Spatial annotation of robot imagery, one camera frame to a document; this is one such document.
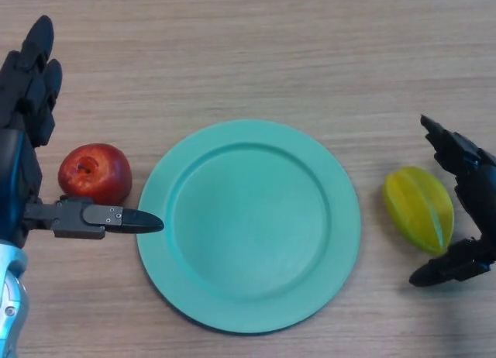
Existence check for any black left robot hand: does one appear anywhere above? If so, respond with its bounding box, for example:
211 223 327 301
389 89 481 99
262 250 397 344
0 15 164 247

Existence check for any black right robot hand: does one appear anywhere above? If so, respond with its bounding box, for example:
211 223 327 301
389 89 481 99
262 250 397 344
408 115 496 288

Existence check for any yellow starfruit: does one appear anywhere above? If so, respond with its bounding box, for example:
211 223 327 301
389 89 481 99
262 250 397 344
382 166 455 256

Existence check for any green round plate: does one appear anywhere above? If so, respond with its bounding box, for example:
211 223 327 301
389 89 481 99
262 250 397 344
137 119 362 337

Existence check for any red apple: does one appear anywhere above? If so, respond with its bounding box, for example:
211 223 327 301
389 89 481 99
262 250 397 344
57 143 133 206

